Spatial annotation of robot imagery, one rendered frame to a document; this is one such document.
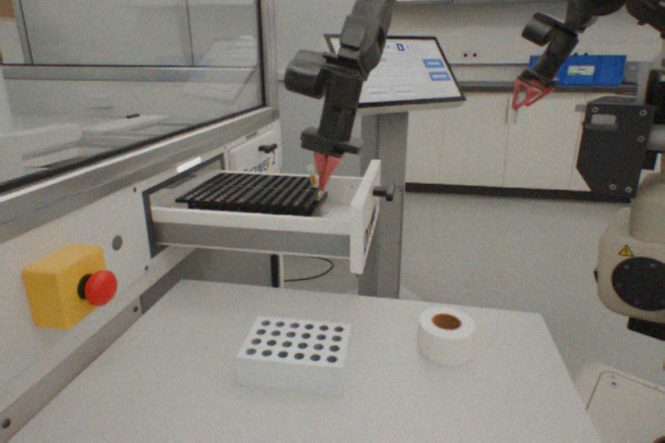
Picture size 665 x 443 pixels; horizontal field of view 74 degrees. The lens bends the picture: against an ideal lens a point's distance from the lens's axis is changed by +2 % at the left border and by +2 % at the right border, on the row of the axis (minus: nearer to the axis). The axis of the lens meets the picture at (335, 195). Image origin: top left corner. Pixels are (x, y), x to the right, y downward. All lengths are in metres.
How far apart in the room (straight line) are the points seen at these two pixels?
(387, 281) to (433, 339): 1.36
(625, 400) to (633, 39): 3.60
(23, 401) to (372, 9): 0.70
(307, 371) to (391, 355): 0.12
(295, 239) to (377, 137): 1.07
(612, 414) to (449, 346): 0.85
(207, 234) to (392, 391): 0.36
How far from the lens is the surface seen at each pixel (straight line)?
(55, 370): 0.67
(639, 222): 0.96
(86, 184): 0.64
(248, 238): 0.69
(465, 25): 4.33
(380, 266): 1.87
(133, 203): 0.71
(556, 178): 3.90
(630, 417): 1.41
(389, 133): 1.71
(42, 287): 0.57
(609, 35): 4.57
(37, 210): 0.58
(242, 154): 1.02
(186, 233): 0.73
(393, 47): 1.75
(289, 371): 0.54
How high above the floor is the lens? 1.13
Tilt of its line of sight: 18 degrees down
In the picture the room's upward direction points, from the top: straight up
